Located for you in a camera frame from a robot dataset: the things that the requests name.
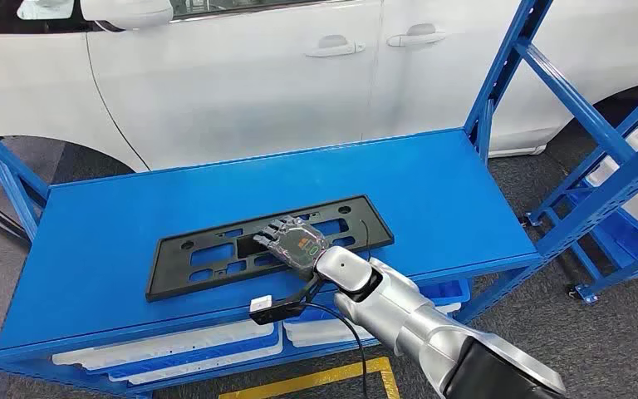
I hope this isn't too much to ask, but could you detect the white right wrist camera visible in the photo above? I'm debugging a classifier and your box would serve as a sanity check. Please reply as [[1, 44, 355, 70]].
[[248, 294, 305, 327]]

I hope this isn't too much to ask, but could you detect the white car side mirror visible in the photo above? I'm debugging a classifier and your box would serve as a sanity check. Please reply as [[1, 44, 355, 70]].
[[79, 0, 174, 32]]

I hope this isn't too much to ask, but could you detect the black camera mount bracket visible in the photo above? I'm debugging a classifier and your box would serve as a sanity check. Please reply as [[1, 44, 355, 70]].
[[286, 272, 326, 309]]

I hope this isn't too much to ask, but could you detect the black camera cable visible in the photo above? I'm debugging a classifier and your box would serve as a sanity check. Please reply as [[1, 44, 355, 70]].
[[299, 301, 371, 399]]

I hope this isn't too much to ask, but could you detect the black plastic plate frame part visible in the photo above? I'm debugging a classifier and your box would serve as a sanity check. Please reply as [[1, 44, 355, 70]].
[[145, 194, 396, 303]]

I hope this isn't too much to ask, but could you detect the blue wheeled metal rack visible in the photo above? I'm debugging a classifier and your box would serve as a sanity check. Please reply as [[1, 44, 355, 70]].
[[525, 76, 638, 307]]

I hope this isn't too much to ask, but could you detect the blue metal shelf rack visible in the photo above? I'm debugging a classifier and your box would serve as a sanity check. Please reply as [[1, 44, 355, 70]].
[[0, 0, 638, 399]]

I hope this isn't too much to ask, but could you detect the thin black wire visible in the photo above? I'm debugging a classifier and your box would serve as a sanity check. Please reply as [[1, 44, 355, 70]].
[[359, 219, 374, 264]]

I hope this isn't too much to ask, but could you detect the white car door handle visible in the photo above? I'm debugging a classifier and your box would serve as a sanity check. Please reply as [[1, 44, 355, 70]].
[[305, 34, 367, 59], [386, 23, 447, 48]]

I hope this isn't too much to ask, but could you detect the white car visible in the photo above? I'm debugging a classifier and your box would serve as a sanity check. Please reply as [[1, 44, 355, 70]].
[[0, 0, 638, 175]]

